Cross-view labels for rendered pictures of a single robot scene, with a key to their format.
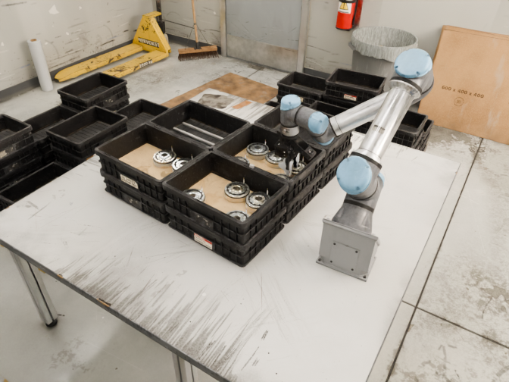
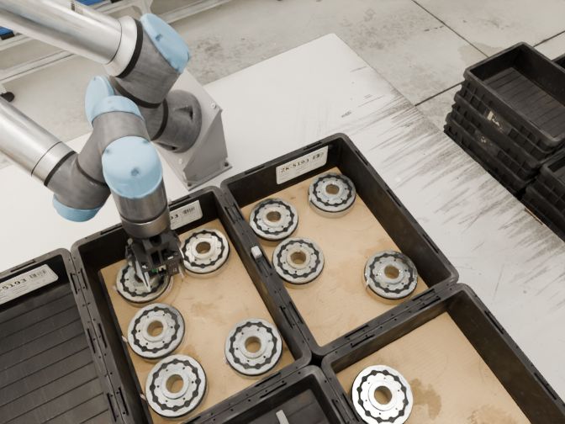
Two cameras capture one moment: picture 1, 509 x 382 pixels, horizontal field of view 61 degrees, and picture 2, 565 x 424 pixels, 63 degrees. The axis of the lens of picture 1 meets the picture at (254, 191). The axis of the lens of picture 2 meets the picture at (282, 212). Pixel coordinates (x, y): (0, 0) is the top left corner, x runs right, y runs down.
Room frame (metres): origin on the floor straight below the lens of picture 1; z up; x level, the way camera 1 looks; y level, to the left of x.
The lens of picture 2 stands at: (1.78, 0.24, 1.68)
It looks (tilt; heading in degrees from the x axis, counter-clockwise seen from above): 57 degrees down; 208
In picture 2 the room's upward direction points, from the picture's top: 1 degrees counter-clockwise
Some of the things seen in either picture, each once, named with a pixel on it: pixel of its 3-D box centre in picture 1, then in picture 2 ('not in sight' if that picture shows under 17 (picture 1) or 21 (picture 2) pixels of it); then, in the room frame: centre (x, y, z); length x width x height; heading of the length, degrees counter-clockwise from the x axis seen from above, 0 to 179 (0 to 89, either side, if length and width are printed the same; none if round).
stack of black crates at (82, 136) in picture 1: (95, 154); not in sight; (2.36, 1.04, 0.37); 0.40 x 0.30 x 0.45; 149
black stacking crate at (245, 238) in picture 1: (226, 196); (329, 243); (1.34, 0.11, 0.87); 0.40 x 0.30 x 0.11; 55
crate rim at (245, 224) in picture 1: (225, 186); (331, 230); (1.34, 0.11, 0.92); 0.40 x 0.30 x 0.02; 55
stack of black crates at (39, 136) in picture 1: (56, 143); not in sight; (2.57, 1.38, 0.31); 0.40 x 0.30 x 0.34; 149
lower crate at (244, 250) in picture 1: (226, 217); not in sight; (1.34, 0.11, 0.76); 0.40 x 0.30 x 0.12; 55
